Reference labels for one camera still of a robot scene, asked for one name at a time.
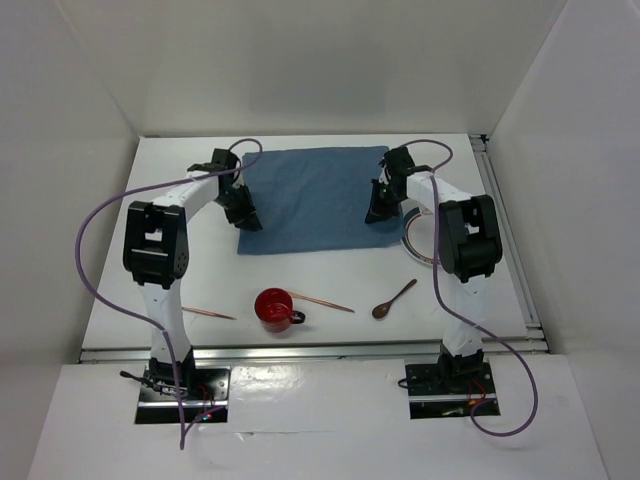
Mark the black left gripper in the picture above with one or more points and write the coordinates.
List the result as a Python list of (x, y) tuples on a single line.
[(247, 211)]

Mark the copper knife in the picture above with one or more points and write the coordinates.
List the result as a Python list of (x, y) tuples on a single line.
[(320, 302)]

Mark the red mug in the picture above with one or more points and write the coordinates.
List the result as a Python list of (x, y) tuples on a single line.
[(275, 310)]

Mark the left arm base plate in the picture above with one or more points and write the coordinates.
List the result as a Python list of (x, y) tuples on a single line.
[(206, 402)]

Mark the aluminium table edge rail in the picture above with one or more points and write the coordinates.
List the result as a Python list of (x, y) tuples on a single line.
[(313, 352)]

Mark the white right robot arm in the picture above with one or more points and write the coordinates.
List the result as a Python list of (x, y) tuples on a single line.
[(467, 248)]

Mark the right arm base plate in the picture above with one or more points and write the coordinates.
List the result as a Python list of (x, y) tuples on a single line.
[(430, 397)]

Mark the aluminium right side rail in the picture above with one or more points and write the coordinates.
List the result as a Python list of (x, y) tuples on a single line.
[(505, 225)]

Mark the copper spoon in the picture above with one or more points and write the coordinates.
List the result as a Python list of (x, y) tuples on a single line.
[(380, 311)]

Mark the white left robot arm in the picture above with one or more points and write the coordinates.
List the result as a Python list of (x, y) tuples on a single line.
[(156, 254)]

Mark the copper fork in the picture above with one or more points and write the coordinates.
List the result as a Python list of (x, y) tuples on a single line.
[(208, 313)]

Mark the white plate with green rim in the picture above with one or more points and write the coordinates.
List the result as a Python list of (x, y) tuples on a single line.
[(418, 239)]

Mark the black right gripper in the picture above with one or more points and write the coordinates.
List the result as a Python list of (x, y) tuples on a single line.
[(379, 212)]

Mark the blue cloth placemat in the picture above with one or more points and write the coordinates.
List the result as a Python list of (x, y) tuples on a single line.
[(310, 200)]

